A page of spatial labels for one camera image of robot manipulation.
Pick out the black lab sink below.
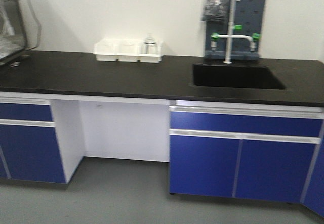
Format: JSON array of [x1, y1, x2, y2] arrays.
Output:
[[192, 64, 286, 90]]

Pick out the blue cabinet unit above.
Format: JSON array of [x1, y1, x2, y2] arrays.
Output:
[[0, 97, 67, 184], [170, 105, 323, 215]]

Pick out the white storage bin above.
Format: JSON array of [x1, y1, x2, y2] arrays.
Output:
[[117, 39, 142, 62], [138, 41, 163, 63], [93, 38, 120, 62]]

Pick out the white middle storage bin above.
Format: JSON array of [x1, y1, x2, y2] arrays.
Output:
[[117, 39, 142, 62]]

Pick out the small metal object on counter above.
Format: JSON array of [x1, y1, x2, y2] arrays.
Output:
[[10, 61, 21, 67]]

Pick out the blue-grey pegboard drying rack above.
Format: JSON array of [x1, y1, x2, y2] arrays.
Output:
[[204, 0, 265, 61]]

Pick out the white left storage bin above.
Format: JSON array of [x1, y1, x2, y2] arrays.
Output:
[[93, 38, 120, 62]]

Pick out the round glass flask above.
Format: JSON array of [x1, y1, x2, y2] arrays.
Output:
[[143, 33, 157, 54]]

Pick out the white right storage bin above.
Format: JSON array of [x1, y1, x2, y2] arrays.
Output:
[[138, 41, 163, 63]]

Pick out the plastic bag of black pegs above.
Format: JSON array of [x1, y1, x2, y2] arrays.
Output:
[[202, 0, 230, 23]]

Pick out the blue cabinet right unit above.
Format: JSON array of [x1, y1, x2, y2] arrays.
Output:
[[170, 105, 323, 215]]

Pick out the white lab faucet green knobs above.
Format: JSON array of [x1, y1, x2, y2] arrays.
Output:
[[211, 0, 257, 64]]

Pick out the blue cabinet left unit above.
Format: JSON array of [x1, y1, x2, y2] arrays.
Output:
[[0, 97, 67, 184]]

